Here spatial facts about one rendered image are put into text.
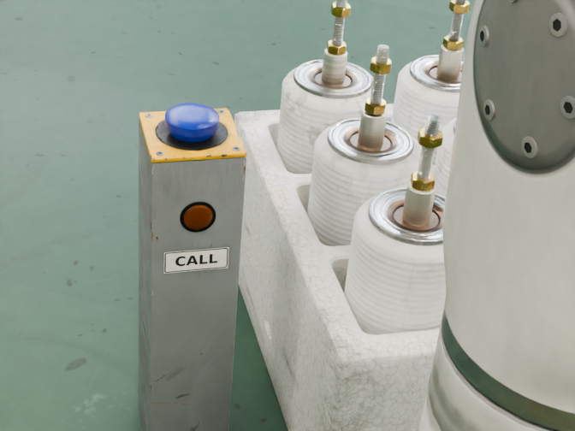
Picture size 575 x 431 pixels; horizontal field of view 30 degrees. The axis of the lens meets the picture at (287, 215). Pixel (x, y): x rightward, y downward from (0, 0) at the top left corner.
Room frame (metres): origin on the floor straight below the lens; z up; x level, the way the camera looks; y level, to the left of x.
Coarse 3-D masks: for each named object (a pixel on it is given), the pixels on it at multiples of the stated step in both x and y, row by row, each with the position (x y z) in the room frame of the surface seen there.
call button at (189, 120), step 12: (180, 108) 0.70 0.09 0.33; (192, 108) 0.70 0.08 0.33; (204, 108) 0.70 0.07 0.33; (168, 120) 0.68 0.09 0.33; (180, 120) 0.68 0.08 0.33; (192, 120) 0.68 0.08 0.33; (204, 120) 0.68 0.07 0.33; (216, 120) 0.69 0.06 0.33; (180, 132) 0.67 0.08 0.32; (192, 132) 0.67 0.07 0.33; (204, 132) 0.68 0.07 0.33
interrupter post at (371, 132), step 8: (384, 112) 0.81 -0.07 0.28; (360, 120) 0.81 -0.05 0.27; (368, 120) 0.80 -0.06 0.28; (376, 120) 0.80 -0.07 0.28; (384, 120) 0.81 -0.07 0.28; (360, 128) 0.81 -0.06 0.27; (368, 128) 0.80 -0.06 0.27; (376, 128) 0.80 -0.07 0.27; (384, 128) 0.81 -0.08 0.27; (360, 136) 0.81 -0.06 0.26; (368, 136) 0.80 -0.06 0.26; (376, 136) 0.80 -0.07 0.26; (360, 144) 0.81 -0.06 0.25; (368, 144) 0.80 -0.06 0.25; (376, 144) 0.80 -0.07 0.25
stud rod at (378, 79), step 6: (378, 48) 0.81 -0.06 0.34; (384, 48) 0.81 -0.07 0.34; (378, 54) 0.81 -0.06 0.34; (384, 54) 0.81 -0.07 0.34; (378, 60) 0.81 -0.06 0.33; (384, 60) 0.81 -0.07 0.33; (378, 78) 0.81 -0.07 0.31; (384, 78) 0.81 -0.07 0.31; (378, 84) 0.81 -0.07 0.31; (372, 90) 0.81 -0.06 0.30; (378, 90) 0.81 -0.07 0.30; (372, 96) 0.81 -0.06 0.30; (378, 96) 0.81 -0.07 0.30; (372, 102) 0.81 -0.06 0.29; (378, 102) 0.81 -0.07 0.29
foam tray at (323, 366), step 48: (288, 192) 0.83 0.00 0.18; (288, 240) 0.76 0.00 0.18; (240, 288) 0.90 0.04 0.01; (288, 288) 0.74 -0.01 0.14; (336, 288) 0.69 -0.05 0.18; (288, 336) 0.73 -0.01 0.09; (336, 336) 0.63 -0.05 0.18; (384, 336) 0.64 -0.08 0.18; (432, 336) 0.64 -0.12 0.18; (288, 384) 0.72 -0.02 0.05; (336, 384) 0.61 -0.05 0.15; (384, 384) 0.62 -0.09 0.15
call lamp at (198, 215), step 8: (192, 208) 0.66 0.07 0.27; (200, 208) 0.66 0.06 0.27; (208, 208) 0.66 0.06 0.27; (184, 216) 0.65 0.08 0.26; (192, 216) 0.65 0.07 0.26; (200, 216) 0.66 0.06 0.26; (208, 216) 0.66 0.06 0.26; (192, 224) 0.65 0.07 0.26; (200, 224) 0.66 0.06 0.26; (208, 224) 0.66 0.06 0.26
